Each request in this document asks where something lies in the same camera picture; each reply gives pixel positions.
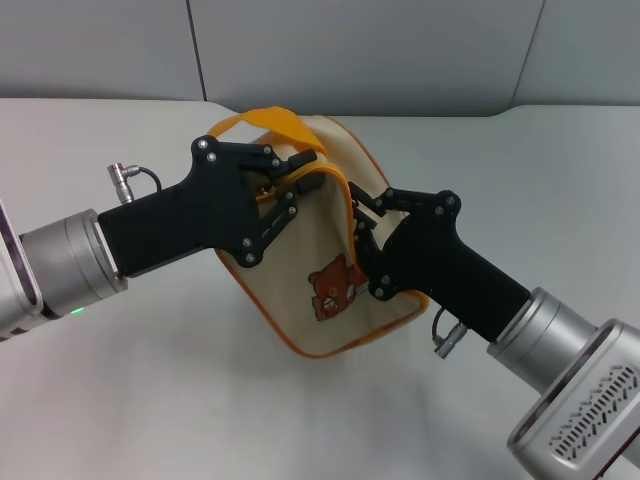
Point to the beige food bag orange trim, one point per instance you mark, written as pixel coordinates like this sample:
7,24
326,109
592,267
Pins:
300,280

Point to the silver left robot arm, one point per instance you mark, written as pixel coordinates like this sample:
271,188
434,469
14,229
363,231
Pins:
65,260

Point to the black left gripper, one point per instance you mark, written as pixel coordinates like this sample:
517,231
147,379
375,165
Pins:
200,220

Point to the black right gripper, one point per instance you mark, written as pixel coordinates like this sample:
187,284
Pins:
435,260

